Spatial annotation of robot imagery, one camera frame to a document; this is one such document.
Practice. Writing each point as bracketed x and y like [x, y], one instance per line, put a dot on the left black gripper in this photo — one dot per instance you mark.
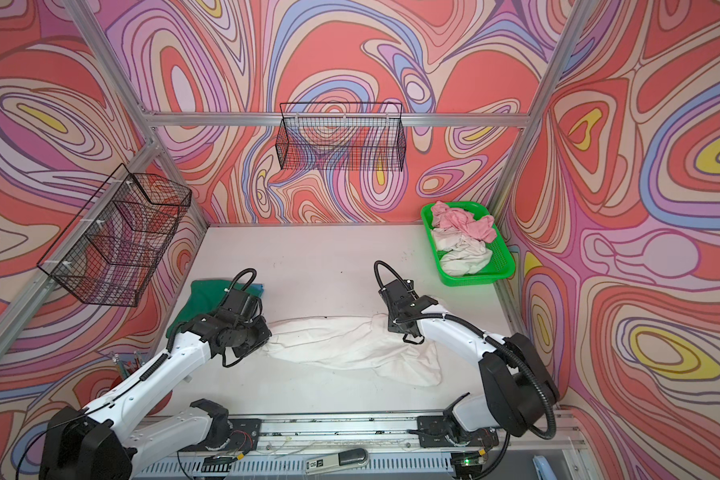
[262, 322]

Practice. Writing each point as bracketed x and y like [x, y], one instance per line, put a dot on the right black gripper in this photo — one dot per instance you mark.
[394, 323]

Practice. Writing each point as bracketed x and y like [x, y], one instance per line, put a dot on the green plastic basket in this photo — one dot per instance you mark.
[501, 266]

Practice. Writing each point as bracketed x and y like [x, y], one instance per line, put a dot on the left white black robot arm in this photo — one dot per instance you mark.
[105, 439]

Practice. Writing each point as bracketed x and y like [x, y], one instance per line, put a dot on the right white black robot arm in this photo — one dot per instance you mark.
[518, 394]

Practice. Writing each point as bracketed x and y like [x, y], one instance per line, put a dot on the folded green t shirt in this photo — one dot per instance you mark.
[205, 299]

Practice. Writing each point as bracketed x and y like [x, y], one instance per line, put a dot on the white patterned t shirt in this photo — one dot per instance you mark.
[462, 255]

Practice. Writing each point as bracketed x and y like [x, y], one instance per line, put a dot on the pink t shirt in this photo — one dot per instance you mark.
[472, 220]

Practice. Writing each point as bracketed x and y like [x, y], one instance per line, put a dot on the red pen cup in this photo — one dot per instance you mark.
[127, 366]

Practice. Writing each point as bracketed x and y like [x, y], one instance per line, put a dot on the grey black handheld device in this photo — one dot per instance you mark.
[336, 462]

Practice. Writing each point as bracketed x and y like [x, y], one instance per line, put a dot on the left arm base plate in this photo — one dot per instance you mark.
[243, 436]

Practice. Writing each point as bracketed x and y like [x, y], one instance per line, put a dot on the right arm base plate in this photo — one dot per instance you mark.
[439, 431]

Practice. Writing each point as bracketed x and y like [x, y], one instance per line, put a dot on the left black wire basket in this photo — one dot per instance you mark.
[109, 254]

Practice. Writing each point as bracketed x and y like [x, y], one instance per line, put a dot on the black wire basket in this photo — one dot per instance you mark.
[109, 254]
[341, 136]

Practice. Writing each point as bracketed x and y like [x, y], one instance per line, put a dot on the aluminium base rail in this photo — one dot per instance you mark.
[378, 432]

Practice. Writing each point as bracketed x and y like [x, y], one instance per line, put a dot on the back black wire basket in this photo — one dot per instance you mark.
[341, 136]

